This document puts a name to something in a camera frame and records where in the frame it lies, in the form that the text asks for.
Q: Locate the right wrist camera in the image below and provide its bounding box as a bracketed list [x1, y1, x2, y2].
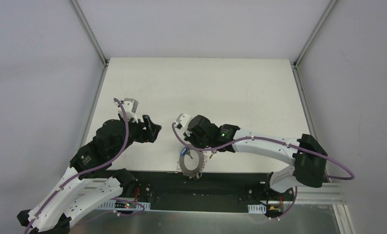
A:
[175, 114, 192, 131]

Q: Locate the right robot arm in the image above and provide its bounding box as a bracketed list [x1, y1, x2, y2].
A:
[175, 114, 327, 200]

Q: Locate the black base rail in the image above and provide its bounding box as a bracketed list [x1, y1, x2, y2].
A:
[83, 170, 296, 213]

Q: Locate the white cable duct right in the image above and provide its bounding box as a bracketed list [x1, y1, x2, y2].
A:
[247, 204, 267, 214]

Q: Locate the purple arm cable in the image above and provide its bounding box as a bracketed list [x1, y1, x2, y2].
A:
[171, 122, 356, 221]
[22, 97, 146, 234]

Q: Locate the blue key tag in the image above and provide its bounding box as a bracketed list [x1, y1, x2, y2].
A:
[180, 147, 189, 156]

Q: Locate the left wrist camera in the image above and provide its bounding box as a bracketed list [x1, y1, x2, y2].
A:
[117, 98, 140, 123]

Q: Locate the aluminium frame post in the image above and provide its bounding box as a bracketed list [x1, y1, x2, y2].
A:
[293, 0, 339, 69]
[68, 0, 109, 67]

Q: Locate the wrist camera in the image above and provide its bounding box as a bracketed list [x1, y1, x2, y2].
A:
[117, 98, 140, 123]
[175, 114, 192, 131]

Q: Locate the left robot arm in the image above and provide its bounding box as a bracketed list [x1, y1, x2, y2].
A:
[17, 115, 162, 234]

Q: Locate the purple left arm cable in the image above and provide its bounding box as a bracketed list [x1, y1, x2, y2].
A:
[22, 97, 146, 234]

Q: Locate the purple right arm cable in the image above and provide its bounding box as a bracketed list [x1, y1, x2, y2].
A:
[171, 122, 356, 221]

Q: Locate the aluminium rail right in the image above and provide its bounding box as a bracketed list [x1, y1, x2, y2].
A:
[296, 183, 347, 205]

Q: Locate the aluminium frame post right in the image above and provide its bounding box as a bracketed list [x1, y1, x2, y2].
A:
[293, 0, 339, 69]

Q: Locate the white cable duct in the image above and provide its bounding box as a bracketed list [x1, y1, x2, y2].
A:
[247, 204, 267, 214]
[95, 200, 151, 211]

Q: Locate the white cable duct left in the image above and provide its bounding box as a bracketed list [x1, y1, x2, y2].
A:
[95, 200, 151, 211]

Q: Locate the round metal key ring plate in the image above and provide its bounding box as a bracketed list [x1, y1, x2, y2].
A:
[177, 149, 207, 180]

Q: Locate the aluminium frame post left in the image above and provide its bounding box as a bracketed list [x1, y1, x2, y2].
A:
[68, 0, 109, 67]

